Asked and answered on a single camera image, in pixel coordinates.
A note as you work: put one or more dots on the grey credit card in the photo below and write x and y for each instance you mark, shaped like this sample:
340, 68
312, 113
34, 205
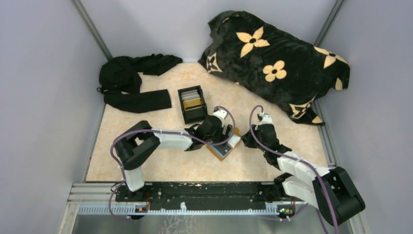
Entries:
221, 151

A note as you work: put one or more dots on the stack of cards in bin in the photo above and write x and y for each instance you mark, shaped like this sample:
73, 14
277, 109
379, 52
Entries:
190, 95

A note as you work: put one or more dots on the black crumpled garment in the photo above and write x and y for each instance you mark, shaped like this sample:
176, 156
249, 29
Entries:
120, 82

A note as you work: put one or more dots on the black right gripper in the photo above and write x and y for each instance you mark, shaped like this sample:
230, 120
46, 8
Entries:
247, 139

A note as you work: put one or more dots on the gold card in bin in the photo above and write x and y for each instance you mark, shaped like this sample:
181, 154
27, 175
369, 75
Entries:
192, 104

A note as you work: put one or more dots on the black blanket yellow flowers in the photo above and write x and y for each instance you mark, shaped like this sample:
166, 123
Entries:
273, 64

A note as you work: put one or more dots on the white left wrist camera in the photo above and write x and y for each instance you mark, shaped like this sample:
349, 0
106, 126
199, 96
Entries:
220, 113

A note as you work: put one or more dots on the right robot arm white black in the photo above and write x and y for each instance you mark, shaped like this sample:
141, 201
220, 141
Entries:
331, 191

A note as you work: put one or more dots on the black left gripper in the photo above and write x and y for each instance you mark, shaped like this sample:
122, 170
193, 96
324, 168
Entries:
221, 137

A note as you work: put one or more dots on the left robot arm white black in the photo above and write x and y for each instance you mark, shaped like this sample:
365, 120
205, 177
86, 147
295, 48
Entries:
137, 144

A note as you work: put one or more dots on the yellow leather card holder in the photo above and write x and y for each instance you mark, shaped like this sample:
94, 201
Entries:
233, 141

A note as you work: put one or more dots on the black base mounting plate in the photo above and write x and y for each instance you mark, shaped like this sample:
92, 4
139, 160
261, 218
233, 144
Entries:
205, 196

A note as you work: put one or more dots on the black plastic card bin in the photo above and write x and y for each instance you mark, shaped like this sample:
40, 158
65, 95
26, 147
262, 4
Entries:
194, 115

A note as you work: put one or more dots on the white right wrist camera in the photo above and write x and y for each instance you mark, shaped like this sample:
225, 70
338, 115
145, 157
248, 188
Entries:
264, 118

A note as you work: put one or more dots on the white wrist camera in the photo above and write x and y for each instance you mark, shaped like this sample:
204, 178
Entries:
264, 118
220, 113

